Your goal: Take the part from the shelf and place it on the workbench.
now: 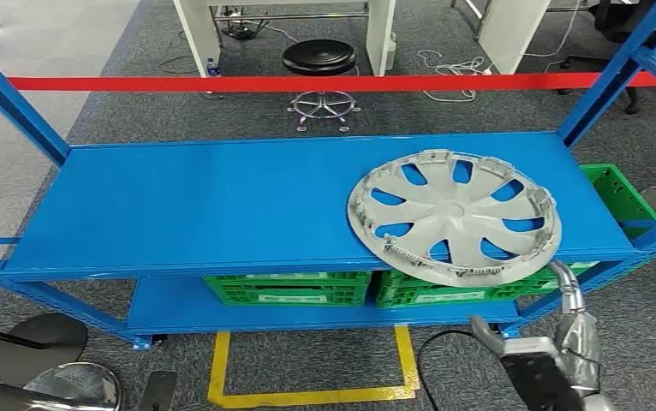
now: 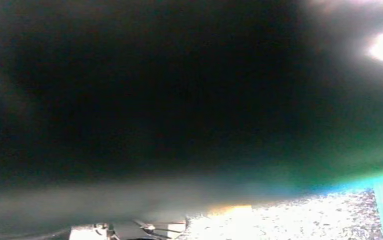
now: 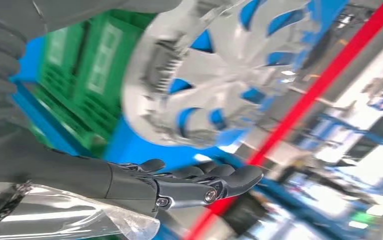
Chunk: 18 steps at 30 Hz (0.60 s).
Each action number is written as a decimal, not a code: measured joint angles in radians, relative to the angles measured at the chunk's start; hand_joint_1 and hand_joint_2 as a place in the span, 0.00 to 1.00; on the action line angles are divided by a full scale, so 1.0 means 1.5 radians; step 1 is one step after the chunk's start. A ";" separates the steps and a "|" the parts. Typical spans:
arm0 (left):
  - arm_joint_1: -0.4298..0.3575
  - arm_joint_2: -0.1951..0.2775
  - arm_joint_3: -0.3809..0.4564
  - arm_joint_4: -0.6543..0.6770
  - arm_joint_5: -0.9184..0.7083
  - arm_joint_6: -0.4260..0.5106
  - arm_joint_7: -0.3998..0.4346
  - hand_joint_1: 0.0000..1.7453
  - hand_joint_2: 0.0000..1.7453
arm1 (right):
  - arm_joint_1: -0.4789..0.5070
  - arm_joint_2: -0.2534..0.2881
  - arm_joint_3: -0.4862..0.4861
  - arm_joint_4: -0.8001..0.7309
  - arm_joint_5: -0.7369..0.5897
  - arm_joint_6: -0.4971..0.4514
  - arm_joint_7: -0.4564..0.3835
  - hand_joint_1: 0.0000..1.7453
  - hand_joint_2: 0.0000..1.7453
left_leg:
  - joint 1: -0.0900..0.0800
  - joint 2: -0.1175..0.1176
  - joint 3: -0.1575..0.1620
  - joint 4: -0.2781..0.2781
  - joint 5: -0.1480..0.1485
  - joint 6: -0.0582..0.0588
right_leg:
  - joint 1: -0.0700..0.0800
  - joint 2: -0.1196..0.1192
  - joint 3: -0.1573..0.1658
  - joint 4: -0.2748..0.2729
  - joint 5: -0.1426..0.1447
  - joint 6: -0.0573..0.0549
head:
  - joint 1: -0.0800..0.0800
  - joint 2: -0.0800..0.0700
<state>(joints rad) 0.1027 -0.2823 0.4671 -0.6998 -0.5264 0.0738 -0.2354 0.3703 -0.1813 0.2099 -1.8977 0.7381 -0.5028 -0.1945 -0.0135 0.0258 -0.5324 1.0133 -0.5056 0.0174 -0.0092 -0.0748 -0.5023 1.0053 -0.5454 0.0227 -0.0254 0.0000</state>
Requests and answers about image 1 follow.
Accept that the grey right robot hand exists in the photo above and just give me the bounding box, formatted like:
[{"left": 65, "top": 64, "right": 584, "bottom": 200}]
[{"left": 547, "top": 260, "right": 603, "bottom": 398}]

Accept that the grey plastic wheel cover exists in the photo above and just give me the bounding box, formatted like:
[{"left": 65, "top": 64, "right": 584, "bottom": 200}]
[{"left": 346, "top": 148, "right": 563, "bottom": 289}]

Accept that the blue metal shelf rack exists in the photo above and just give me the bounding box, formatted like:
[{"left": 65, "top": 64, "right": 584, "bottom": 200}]
[{"left": 0, "top": 0, "right": 656, "bottom": 350}]

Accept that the open green plastic crate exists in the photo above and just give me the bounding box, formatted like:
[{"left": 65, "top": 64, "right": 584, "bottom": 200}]
[{"left": 580, "top": 163, "right": 656, "bottom": 240}]

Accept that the black office chair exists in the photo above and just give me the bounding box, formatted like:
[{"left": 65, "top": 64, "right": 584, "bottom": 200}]
[{"left": 558, "top": 0, "right": 656, "bottom": 115}]

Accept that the red barrier belt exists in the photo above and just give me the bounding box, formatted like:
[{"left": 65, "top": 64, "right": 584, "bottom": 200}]
[{"left": 7, "top": 70, "right": 656, "bottom": 95}]

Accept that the black round stool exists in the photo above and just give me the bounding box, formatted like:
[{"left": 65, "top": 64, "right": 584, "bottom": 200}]
[{"left": 281, "top": 38, "right": 361, "bottom": 134}]

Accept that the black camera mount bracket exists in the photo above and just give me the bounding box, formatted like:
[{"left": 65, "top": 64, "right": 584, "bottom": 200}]
[{"left": 498, "top": 337, "right": 584, "bottom": 411}]

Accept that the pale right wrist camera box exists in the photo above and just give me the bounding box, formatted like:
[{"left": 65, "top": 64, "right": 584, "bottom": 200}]
[{"left": 469, "top": 315, "right": 505, "bottom": 357}]

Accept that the black camera cable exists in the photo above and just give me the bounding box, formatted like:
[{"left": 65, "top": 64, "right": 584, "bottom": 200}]
[{"left": 416, "top": 330, "right": 477, "bottom": 411}]

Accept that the white floor cable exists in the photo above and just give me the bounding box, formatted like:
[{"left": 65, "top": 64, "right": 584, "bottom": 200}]
[{"left": 416, "top": 0, "right": 581, "bottom": 104}]

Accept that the black cable bundle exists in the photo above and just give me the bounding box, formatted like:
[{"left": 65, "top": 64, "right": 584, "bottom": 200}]
[{"left": 220, "top": 5, "right": 270, "bottom": 41}]

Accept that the chrome stanchion post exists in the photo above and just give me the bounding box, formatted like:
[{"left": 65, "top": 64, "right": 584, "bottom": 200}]
[{"left": 0, "top": 362, "right": 123, "bottom": 411}]

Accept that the black stanchion post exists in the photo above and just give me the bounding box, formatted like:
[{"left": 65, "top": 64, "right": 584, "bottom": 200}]
[{"left": 0, "top": 313, "right": 89, "bottom": 388}]

